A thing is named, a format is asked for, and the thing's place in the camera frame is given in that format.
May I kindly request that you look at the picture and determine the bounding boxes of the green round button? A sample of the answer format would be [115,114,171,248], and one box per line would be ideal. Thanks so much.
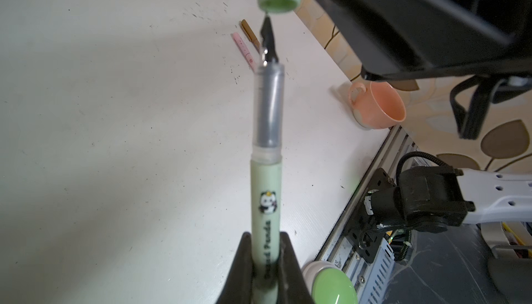
[302,261,358,304]

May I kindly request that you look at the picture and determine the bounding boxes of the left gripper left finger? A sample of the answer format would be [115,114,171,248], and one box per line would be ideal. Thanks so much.
[216,232,254,304]

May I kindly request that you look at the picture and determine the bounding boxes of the brown pen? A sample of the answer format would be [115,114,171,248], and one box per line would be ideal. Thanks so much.
[240,20,260,53]

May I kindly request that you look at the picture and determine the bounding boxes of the green pen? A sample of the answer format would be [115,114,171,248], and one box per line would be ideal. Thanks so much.
[250,16,285,303]

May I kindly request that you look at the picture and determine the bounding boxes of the pink pen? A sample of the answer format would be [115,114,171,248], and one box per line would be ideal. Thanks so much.
[231,32,256,72]

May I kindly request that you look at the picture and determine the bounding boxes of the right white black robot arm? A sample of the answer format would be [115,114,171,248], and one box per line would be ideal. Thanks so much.
[315,0,531,262]

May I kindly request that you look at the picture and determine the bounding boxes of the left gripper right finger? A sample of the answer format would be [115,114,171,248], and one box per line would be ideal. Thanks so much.
[277,232,314,304]

